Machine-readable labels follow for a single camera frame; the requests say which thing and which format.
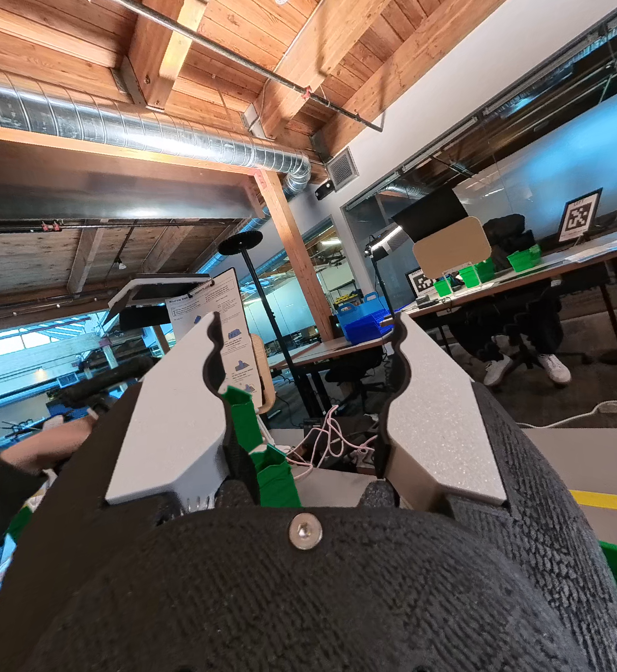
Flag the tan rounded panel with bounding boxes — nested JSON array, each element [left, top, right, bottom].
[[412, 216, 493, 279]]

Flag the blue plastic bin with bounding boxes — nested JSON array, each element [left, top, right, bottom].
[[344, 311, 396, 344]]

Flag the long wooden desk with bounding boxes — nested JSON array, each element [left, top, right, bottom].
[[392, 239, 617, 368]]

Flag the studio light on stand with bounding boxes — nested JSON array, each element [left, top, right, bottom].
[[365, 225, 409, 316]]

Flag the printed instruction sheet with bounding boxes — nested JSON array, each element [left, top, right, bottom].
[[164, 268, 262, 410]]

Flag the wall vent grille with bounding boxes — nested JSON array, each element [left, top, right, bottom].
[[325, 147, 359, 191]]

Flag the wooden office desk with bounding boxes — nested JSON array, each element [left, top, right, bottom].
[[267, 336, 393, 415]]

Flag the black sprinkler pipe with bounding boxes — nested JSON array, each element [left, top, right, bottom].
[[106, 0, 385, 132]]

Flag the wooden support post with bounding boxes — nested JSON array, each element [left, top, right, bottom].
[[253, 169, 335, 342]]

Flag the white tilted monitor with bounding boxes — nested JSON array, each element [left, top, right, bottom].
[[108, 273, 212, 331]]

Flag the fiducial tag sign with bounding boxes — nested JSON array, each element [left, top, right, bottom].
[[558, 188, 603, 243], [405, 268, 438, 297]]

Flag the pink cable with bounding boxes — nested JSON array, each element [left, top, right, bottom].
[[285, 404, 380, 481]]

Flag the yellow tape strip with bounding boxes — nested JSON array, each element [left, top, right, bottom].
[[570, 490, 617, 514]]

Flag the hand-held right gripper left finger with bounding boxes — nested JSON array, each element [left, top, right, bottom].
[[105, 311, 246, 507]]

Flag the silver air duct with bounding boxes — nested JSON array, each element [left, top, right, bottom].
[[0, 65, 313, 197]]

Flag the instruction sheet on stand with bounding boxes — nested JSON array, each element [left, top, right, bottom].
[[250, 333, 277, 415]]

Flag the black floor lamp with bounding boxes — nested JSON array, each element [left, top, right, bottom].
[[218, 231, 325, 418]]

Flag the white paper sheets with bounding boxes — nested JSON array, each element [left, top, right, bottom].
[[571, 231, 617, 263]]

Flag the blue handled tote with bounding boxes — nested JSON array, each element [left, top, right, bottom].
[[331, 294, 385, 329]]

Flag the black office chair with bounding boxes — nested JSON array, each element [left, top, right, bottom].
[[325, 346, 385, 402]]

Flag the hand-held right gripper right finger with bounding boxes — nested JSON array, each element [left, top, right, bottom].
[[376, 311, 509, 509]]

